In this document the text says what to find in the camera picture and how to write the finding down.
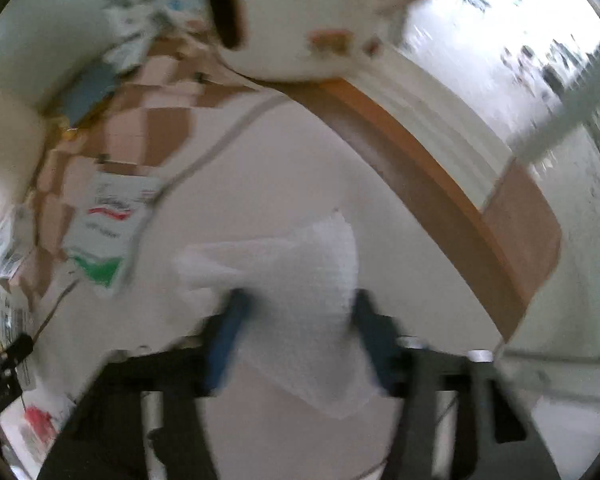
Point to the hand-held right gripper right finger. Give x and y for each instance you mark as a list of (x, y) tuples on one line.
[(377, 345)]

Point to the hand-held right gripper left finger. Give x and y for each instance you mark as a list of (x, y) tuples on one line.
[(224, 340)]

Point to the white paper towel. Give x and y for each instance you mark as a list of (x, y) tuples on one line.
[(305, 310)]

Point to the white table with wooden edge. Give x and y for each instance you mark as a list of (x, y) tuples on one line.
[(380, 240)]

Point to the white packet with red-green print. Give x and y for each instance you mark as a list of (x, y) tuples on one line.
[(107, 230)]

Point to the red-white packet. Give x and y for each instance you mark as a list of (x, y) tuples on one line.
[(40, 422)]

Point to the printed paper label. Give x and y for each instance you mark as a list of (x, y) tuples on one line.
[(12, 320)]

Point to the checkered table mat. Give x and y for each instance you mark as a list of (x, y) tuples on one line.
[(130, 120)]

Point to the blue cloth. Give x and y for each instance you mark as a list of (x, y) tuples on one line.
[(90, 95)]

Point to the pile of printed packets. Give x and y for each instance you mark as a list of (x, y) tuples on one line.
[(150, 15)]

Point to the white round appliance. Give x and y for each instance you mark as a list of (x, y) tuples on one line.
[(305, 15)]

